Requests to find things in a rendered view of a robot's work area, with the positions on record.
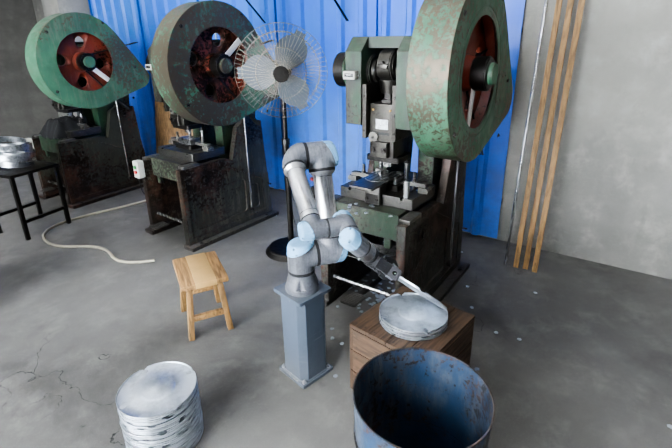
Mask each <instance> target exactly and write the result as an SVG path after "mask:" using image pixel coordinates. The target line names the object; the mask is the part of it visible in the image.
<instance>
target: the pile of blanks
mask: <svg viewBox="0 0 672 448"><path fill-rule="evenodd" d="M119 409H121V408H117V411H118V414H119V418H120V421H119V422H120V426H121V428H122V432H123V437H124V440H125V445H126V448H194V447H195V446H196V445H197V443H198V442H199V440H200V438H201V436H202V433H203V429H204V423H203V414H202V408H201V400H200V397H199V389H198V382H197V383H196V387H195V389H194V391H193V393H192V395H191V396H190V397H189V398H188V399H187V400H186V401H185V402H184V403H183V404H182V405H181V406H179V407H178V408H176V409H175V410H174V409H172V411H171V412H169V413H167V414H165V415H162V416H159V417H155V418H151V419H133V418H129V417H127V416H125V415H123V414H122V413H121V412H120V411H119Z"/></svg>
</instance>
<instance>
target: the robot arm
mask: <svg viewBox="0 0 672 448"><path fill-rule="evenodd" d="M338 160H339V156H338V152H337V149H336V146H335V145H334V143H333V142H332V141H323V140H321V141H314V142H303V143H302V142H301V143H296V144H294V145H292V146H291V147H290V148H289V149H288V150H287V151H286V153H285V155H284V158H283V162H282V168H283V172H284V175H285V176H286V177H288V180H289V183H290V187H291V190H292V193H293V197H294V200H295V203H296V206H297V210H298V213H299V216H300V220H301V222H299V223H298V235H299V237H296V238H294V239H292V240H291V241H290V242H289V243H288V245H287V259H288V277H287V281H286V283H285V290H286V292H287V293H288V294H289V295H291V296H295V297H307V296H311V295H313V294H315V293H316V292H317V291H318V290H319V281H318V278H317V276H316V274H315V266H320V265H326V264H332V263H338V262H342V261H344V260H345V259H346V258H347V255H348V251H349V252H351V253H352V254H353V255H354V256H356V257H357V258H358V261H360V260H361V261H363V262H364V264H365V265H366V266H367V267H369V268H370V269H372V270H373V271H376V272H377V273H379V274H378V276H379V277H380V278H381V279H383V280H394V281H397V280H398V279H399V277H400V276H401V274H402V271H401V270H400V269H399V268H398V264H397V262H396V260H395V259H393V258H392V257H391V256H390V257H389V256H387V255H386V256H385V255H384V254H382V253H380V252H378V250H377V248H376V247H375V246H374V245H373V244H372V243H371V242H369V241H368V240H367V239H366V238H364V237H363V235H362V234H361V232H360V230H359V228H358V227H357V225H356V223H355V220H354V218H353V217H352V215H351V214H350V213H349V212H348V211H347V210H339V211H338V212H336V203H335V194H334V185H333V176H332V174H333V173H334V171H335V167H336V166H337V165H338V164H339V161H338ZM306 169H309V174H311V175H312V176H313V181H314V190H315V199H316V203H315V200H314V197H313V194H312V191H311V188H310V185H309V182H308V179H307V176H306V173H305V171H306Z"/></svg>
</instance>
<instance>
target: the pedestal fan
mask: <svg viewBox="0 0 672 448"><path fill-rule="evenodd" d="M269 30H270V27H269ZM270 31H271V30H270ZM265 32H266V31H265ZM273 32H274V33H275V28H274V31H271V32H268V33H267V32H266V33H265V34H263V33H261V34H263V35H261V36H259V35H257V36H259V37H258V38H259V39H261V38H260V37H262V36H264V35H268V34H269V33H270V34H271V33H273ZM284 32H285V33H290V34H291V35H286V36H284V37H283V38H281V39H280V35H279V41H278V42H277V44H276V45H275V44H273V46H272V47H274V45H275V46H276V47H275V48H271V47H270V46H271V45H272V44H271V45H270V46H269V48H270V49H269V48H267V49H269V50H267V49H266V50H265V51H266V52H267V51H269V52H270V50H271V49H273V50H275V56H274V57H275V59H274V62H272V61H273V60H272V61H271V60H270V59H269V58H267V57H268V56H267V55H266V56H267V57H265V56H264V55H263V54H264V53H266V52H265V51H263V53H261V55H259V54H258V53H257V52H256V51H255V50H254V51H255V52H256V54H258V55H255V56H254V54H253V53H252V54H253V56H252V57H251V56H250V57H249V59H248V60H245V61H246V62H245V64H244V65H243V63H244V58H245V55H246V53H245V55H243V56H244V57H243V56H242V57H243V59H241V60H243V61H242V67H237V68H235V64H236V63H235V61H234V75H235V69H238V73H236V74H238V77H237V78H238V79H244V80H243V82H244V81H245V83H244V85H246V86H247V84H248V85H249V86H250V87H252V88H253V89H255V90H261V91H262V90H264V89H265V90H264V91H266V90H267V88H268V87H270V86H271V85H273V84H274V83H276V82H277V83H276V84H277V86H276V85H275V84H274V85H275V87H277V89H278V93H279V94H276V93H277V89H273V87H274V86H273V87H272V89H273V90H276V93H274V92H275V91H274V92H273V94H272V95H274V94H275V96H276V95H279V96H280V98H278V96H277V98H276V99H281V108H275V109H279V110H275V113H276V111H279V117H280V109H282V126H283V138H282V145H283V156H284V155H285V153H286V151H287V150H288V149H289V145H290V139H289V138H288V131H287V112H288V111H290V110H288V109H290V108H291V111H292V110H294V109H292V108H295V107H296V106H297V108H299V110H300V111H301V110H302V109H304V108H305V107H307V106H308V107H309V105H308V104H307V102H308V101H310V99H312V96H313V95H314V93H315V92H316V91H317V87H318V85H315V86H316V88H315V89H316V90H315V89H314V90H313V92H314V91H315V92H314V93H313V92H312V94H311V95H312V96H311V95H310V96H311V97H309V98H310V99H309V98H308V96H309V93H310V92H309V91H310V90H309V87H308V84H307V83H306V79H308V78H305V77H307V70H305V71H306V72H303V73H305V77H304V80H303V79H301V77H302V76H303V73H297V74H301V75H296V74H295V75H296V76H295V75H292V73H295V72H297V70H295V71H292V69H293V68H295V67H299V65H301V64H303V63H304V66H305V67H304V68H305V69H306V68H307V67H306V65H308V64H309V63H308V64H306V65H305V62H304V61H305V59H307V55H308V54H307V53H308V52H309V51H310V50H311V49H312V50H313V48H312V47H313V46H312V47H311V46H310V44H311V43H312V42H313V41H314V40H313V41H311V42H310V43H308V42H307V41H308V40H304V38H305V36H306V34H304V33H302V31H301V32H300V31H299V30H298V28H297V29H296V31H295V33H292V32H288V29H287V31H284ZM271 35H272V34H271ZM253 38H254V39H255V40H254V41H252V40H251V39H250V38H249V37H248V39H249V40H250V41H252V43H251V45H252V44H253V43H254V42H255V41H256V40H257V39H258V38H257V39H256V38H255V37H253ZM261 40H262V39H261ZM261 40H260V41H261ZM256 42H257V41H256ZM305 42H306V43H307V44H308V45H309V46H310V47H311V49H310V50H309V49H308V50H309V51H307V46H308V45H306V43H305ZM248 44H249V43H248ZM249 45H250V44H249ZM251 45H250V46H251ZM250 46H249V47H250ZM249 47H248V49H249ZM248 49H247V51H249V50H250V49H249V50H248ZM247 51H246V52H247ZM271 51H272V50H271ZM313 51H314V52H313ZM313 51H312V52H313V53H315V50H313ZM249 52H250V51H249ZM255 52H254V53H255ZM267 53H268V52H267ZM270 53H271V52H270ZM272 53H273V51H272ZM252 54H251V55H252ZM273 55H274V53H273ZM315 55H316V53H315ZM269 56H270V55H269ZM272 57H273V56H272ZM272 57H271V56H270V58H272ZM274 57H273V58H274ZM316 57H317V55H316ZM241 60H240V61H241ZM299 68H300V67H299ZM304 68H302V69H304ZM295 69H298V68H295ZM293 70H294V69H293ZM291 72H292V73H291ZM297 76H301V77H297ZM275 80H276V82H275ZM273 82H274V83H273ZM246 83H247V84H246ZM246 86H245V87H246ZM275 87H274V88H275ZM247 88H248V89H247ZM247 88H246V89H247V91H248V90H249V89H250V88H249V87H247ZM270 88H271V87H270ZM270 88H269V89H268V90H267V91H269V90H270ZM253 89H252V90H253ZM264 91H263V92H264ZM270 91H272V90H270ZM270 91H269V92H270ZM249 92H250V90H249V91H248V94H250V93H251V92H250V93H249ZM254 93H255V92H254ZM254 93H253V94H254ZM270 93H272V92H270ZM319 93H320V92H319ZM251 94H252V93H251ZM251 94H250V95H251ZM253 94H252V95H253ZM320 94H321V93H320ZM245 95H247V93H246V94H245ZM245 95H244V96H245ZM254 95H255V94H254ZM254 95H253V96H254ZM321 95H322V94H321ZM321 95H320V97H321ZM242 96H243V95H242ZM244 96H243V97H244ZM314 96H315V95H314ZM251 97H252V96H251ZM254 97H255V96H254ZM316 97H318V96H316ZM320 97H318V100H319V98H320ZM252 98H253V97H252ZM244 99H245V97H244ZM253 99H254V98H253ZM255 99H257V97H255ZM255 99H254V100H255ZM259 99H260V98H259ZM259 99H257V100H258V101H259ZM245 100H246V99H245ZM307 100H308V101H307ZM318 100H317V101H318ZM246 101H247V100H246ZM252 101H253V100H252ZM252 101H251V102H252ZM255 101H256V100H255ZM306 101H307V102H306ZM317 101H316V102H317ZM247 102H248V101H247ZM251 102H250V103H251ZM259 102H260V101H259ZM259 102H258V103H259ZM316 102H315V103H316ZM248 103H249V102H248ZM250 103H249V104H250ZM286 103H287V104H288V105H291V106H295V107H290V108H288V107H287V105H286ZM315 103H314V104H315ZM256 104H257V101H256V103H255V105H256ZM259 104H260V103H259ZM261 104H264V103H262V102H261ZM261 104H260V105H261ZM311 104H312V103H311ZM314 104H312V106H313V105H314ZM250 105H251V104H250ZM255 105H254V106H255ZM260 105H259V107H260ZM265 105H266V104H264V107H265ZM269 105H270V103H269ZM269 105H266V106H268V107H270V106H269ZM251 106H252V105H251ZM254 106H252V107H254ZM312 106H311V107H312ZM259 107H258V108H259ZM264 107H263V108H264ZM286 107H287V108H286ZM311 107H309V109H310V108H311ZM254 108H255V107H254ZM297 108H295V109H297ZM255 109H256V108H255ZM286 109H287V110H286ZM256 110H258V109H256ZM258 111H259V110H258ZM286 111H287V112H286ZM285 190H286V207H287V224H288V237H285V238H280V239H277V240H275V241H273V242H272V243H271V244H270V245H269V246H268V247H267V249H266V255H267V256H268V257H269V258H270V259H272V260H274V261H278V262H287V263H288V259H287V245H288V243H289V242H290V241H291V240H292V239H294V238H296V237H294V229H293V220H294V215H293V209H292V192H291V187H290V183H289V180H288V177H286V176H285ZM294 224H295V220H294ZM295 225H296V224H295ZM296 226H297V225H296ZM297 227H298V226H297Z"/></svg>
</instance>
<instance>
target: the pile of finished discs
mask: <svg viewBox="0 0 672 448"><path fill-rule="evenodd" d="M379 321H380V323H381V325H382V327H383V328H384V329H385V330H386V331H387V332H389V333H390V334H392V335H394V334H396V335H394V336H396V337H398V338H401V339H405V340H411V341H425V340H430V339H434V338H436V337H438V336H440V335H441V334H442V332H444V331H445V330H446V328H447V324H448V311H447V310H445V309H443V308H441V307H439V306H437V305H436V304H434V303H432V302H431V301H429V300H427V299H426V298H424V297H422V296H421V295H419V294H418V293H410V292H408V293H404V294H402V296H401V295H400V294H395V295H392V296H389V297H388V298H386V299H385V300H384V301H383V302H382V303H381V305H380V308H379ZM393 333H394V334H393Z"/></svg>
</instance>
